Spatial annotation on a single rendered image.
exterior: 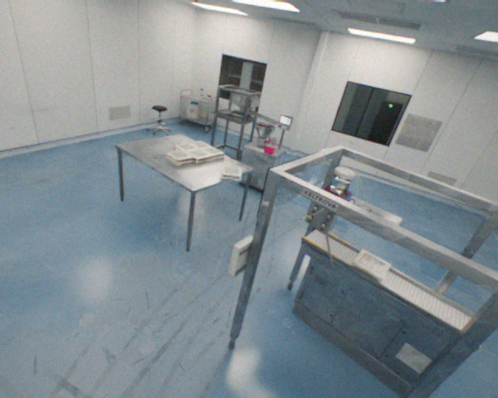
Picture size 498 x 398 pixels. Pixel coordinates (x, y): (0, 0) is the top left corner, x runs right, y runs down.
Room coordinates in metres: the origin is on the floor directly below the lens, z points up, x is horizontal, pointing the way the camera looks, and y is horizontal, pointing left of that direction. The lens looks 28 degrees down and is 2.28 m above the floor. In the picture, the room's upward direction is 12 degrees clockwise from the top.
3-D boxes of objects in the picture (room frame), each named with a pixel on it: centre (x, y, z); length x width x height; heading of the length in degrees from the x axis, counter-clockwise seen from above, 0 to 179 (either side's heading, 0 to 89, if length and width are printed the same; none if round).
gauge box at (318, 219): (1.90, -0.62, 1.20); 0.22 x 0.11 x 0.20; 56
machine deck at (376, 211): (1.91, -0.86, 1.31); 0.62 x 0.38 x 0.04; 56
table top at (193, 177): (3.30, 0.92, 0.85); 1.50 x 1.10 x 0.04; 58
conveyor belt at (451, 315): (1.68, -1.17, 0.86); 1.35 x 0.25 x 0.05; 56
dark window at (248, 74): (7.76, 0.85, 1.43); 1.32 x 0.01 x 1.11; 70
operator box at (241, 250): (1.41, -0.04, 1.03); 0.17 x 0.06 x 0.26; 146
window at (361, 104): (6.61, -2.32, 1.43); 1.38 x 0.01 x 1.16; 70
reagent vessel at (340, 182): (1.97, -0.69, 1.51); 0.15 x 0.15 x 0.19
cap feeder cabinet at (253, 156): (4.69, -0.11, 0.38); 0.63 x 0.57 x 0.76; 70
